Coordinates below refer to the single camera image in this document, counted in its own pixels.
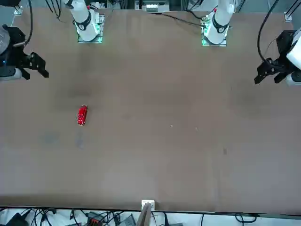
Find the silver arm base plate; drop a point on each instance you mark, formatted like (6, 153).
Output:
(215, 44)
(90, 42)

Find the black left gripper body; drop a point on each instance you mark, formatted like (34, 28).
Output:
(284, 41)

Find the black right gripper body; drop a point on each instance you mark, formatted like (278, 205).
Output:
(17, 37)

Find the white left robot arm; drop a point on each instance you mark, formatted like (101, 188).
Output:
(218, 21)

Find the aluminium corner bracket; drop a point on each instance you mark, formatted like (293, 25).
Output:
(288, 15)
(18, 11)

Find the brown wooden board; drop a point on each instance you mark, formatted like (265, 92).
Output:
(144, 216)

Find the red toy car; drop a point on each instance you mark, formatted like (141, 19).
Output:
(82, 115)

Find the black power adapter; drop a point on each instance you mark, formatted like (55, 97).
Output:
(15, 220)

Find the black box with red ports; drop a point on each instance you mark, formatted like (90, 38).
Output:
(95, 221)

